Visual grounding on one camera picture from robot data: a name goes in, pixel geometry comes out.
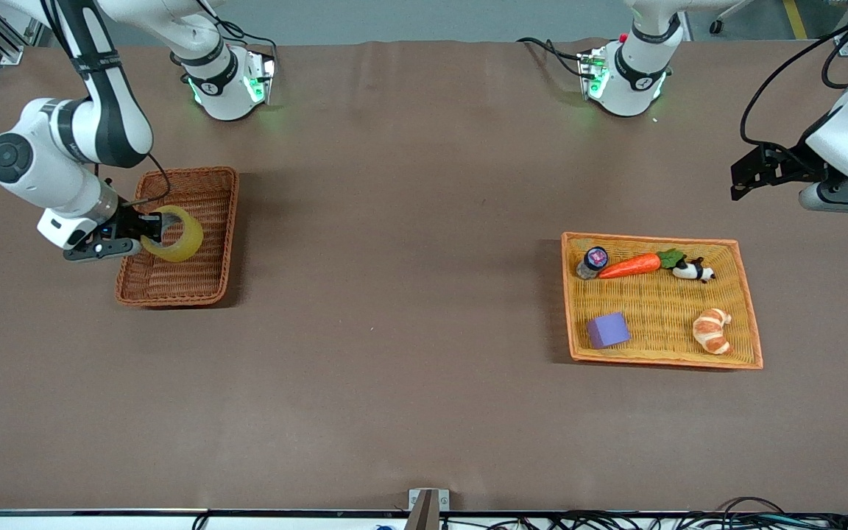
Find purple foam cube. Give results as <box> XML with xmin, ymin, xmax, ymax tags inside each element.
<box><xmin>587</xmin><ymin>311</ymin><xmax>632</xmax><ymax>350</ymax></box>

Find black cable bundle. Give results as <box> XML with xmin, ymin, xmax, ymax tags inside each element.
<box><xmin>439</xmin><ymin>497</ymin><xmax>848</xmax><ymax>530</ymax></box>

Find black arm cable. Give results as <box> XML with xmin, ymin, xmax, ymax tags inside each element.
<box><xmin>739</xmin><ymin>15</ymin><xmax>848</xmax><ymax>159</ymax></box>
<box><xmin>130</xmin><ymin>153</ymin><xmax>173</xmax><ymax>207</ymax></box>

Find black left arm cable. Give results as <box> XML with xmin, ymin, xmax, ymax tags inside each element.
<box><xmin>739</xmin><ymin>15</ymin><xmax>848</xmax><ymax>159</ymax></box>

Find yellow tape roll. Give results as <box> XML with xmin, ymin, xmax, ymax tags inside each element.
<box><xmin>140</xmin><ymin>205</ymin><xmax>205</xmax><ymax>264</ymax></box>

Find orange flat wicker tray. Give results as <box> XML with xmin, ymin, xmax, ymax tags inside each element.
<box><xmin>561</xmin><ymin>232</ymin><xmax>764</xmax><ymax>370</ymax></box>

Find brown deep wicker basket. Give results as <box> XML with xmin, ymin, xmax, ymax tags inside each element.
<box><xmin>115</xmin><ymin>167</ymin><xmax>239</xmax><ymax>308</ymax></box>

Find toy croissant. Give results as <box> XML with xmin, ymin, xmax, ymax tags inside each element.
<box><xmin>692</xmin><ymin>308</ymin><xmax>732</xmax><ymax>356</ymax></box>

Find orange toy carrot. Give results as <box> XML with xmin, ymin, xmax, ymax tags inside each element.
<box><xmin>598</xmin><ymin>249</ymin><xmax>688</xmax><ymax>280</ymax></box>

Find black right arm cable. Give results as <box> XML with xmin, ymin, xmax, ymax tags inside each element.
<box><xmin>130</xmin><ymin>153</ymin><xmax>173</xmax><ymax>207</ymax></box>

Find small bottle purple cap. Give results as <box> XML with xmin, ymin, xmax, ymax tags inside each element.
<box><xmin>576</xmin><ymin>247</ymin><xmax>610</xmax><ymax>280</ymax></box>

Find metal table edge bracket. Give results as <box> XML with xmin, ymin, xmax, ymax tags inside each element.
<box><xmin>409</xmin><ymin>488</ymin><xmax>450</xmax><ymax>530</ymax></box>

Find black white panda toy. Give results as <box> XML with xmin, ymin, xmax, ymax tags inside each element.
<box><xmin>672</xmin><ymin>257</ymin><xmax>716</xmax><ymax>284</ymax></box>

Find brown table cover sheet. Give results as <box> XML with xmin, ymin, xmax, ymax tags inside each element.
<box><xmin>0</xmin><ymin>38</ymin><xmax>848</xmax><ymax>514</ymax></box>

